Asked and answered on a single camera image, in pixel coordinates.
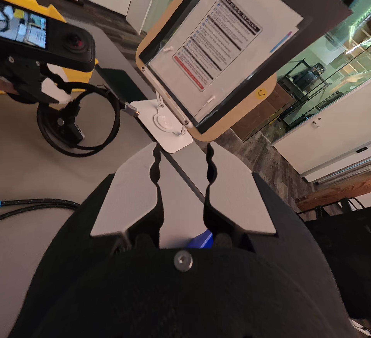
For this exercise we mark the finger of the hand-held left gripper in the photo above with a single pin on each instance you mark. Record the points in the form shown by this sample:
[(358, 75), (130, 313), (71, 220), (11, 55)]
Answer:
[(59, 73), (56, 93)]

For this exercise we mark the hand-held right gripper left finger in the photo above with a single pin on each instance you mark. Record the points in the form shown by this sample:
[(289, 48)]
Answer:
[(127, 196)]

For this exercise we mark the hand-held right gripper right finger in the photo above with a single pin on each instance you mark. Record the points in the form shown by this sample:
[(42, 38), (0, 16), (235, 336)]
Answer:
[(240, 199)]

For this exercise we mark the grey hdmi hub silver edge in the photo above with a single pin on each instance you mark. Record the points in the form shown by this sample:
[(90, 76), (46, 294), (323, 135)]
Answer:
[(69, 129)]

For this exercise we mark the blue plastic bin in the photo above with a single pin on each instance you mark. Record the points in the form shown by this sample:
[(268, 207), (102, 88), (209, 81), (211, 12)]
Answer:
[(201, 241)]

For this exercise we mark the yellow plastic bin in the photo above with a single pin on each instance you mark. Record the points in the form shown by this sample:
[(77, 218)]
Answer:
[(29, 3)]

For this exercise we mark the wooden beam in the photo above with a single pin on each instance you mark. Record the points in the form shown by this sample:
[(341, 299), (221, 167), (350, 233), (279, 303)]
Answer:
[(333, 193)]

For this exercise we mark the black mesh chair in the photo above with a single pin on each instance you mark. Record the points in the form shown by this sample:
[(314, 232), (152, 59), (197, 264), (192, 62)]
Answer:
[(342, 251)]

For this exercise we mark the instruction sign on stand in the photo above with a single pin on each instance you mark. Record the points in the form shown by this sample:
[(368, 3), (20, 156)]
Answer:
[(226, 39)]

